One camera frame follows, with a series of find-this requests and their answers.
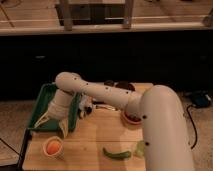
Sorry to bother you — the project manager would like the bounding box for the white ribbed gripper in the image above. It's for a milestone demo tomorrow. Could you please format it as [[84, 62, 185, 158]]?
[[34, 89, 73, 138]]

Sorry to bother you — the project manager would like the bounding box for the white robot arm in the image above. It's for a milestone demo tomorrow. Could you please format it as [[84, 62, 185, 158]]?
[[35, 72, 195, 171]]

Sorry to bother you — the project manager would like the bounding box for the paper cup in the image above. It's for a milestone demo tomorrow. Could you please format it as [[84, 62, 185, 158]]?
[[42, 136, 64, 159]]

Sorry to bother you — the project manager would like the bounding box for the orange apple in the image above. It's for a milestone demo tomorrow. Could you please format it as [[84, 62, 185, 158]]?
[[46, 140, 61, 155]]

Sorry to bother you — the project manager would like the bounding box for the green plastic tray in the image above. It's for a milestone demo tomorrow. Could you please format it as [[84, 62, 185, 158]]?
[[28, 84, 80, 132]]

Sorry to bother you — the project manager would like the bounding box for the small black white toy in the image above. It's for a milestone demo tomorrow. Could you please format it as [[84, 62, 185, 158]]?
[[79, 95, 93, 119]]

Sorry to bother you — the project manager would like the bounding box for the dark round plate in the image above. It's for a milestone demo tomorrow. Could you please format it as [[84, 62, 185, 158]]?
[[116, 81, 135, 91]]

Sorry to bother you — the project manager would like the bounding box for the orange bowl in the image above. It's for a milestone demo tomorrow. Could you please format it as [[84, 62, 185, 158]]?
[[121, 111, 141, 125]]

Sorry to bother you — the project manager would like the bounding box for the green chili pepper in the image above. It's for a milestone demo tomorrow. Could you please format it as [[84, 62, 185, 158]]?
[[102, 148, 132, 160]]

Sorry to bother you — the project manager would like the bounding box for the light green vegetable piece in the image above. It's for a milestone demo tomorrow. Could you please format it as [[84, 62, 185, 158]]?
[[135, 140, 144, 158]]

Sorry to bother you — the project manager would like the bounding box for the dark blue device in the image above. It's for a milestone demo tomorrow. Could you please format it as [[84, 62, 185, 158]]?
[[191, 92, 212, 108]]

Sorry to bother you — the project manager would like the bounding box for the wooden chair frame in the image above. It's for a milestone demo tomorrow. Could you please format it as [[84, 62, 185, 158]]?
[[55, 0, 134, 32]]

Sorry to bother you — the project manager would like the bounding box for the black cable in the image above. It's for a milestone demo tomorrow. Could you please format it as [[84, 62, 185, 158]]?
[[184, 103, 199, 150]]

